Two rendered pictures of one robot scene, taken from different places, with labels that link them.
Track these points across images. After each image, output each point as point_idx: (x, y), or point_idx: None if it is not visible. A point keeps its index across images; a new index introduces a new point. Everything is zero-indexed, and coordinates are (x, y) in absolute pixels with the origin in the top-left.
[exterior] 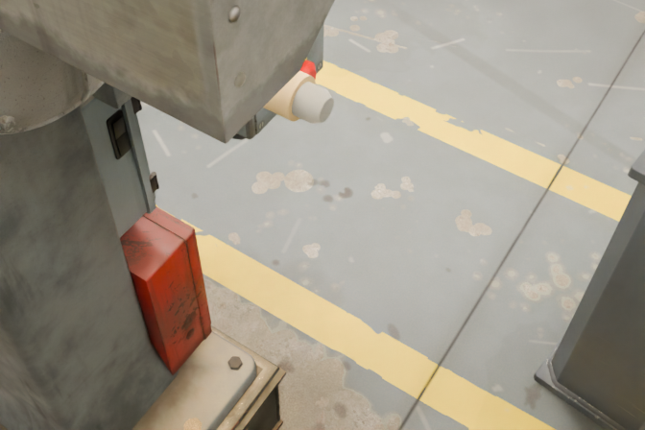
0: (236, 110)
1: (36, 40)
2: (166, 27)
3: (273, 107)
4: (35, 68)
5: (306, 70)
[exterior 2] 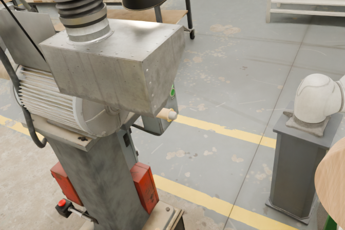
0: (155, 112)
1: (118, 107)
2: (141, 99)
3: (164, 117)
4: (109, 119)
5: None
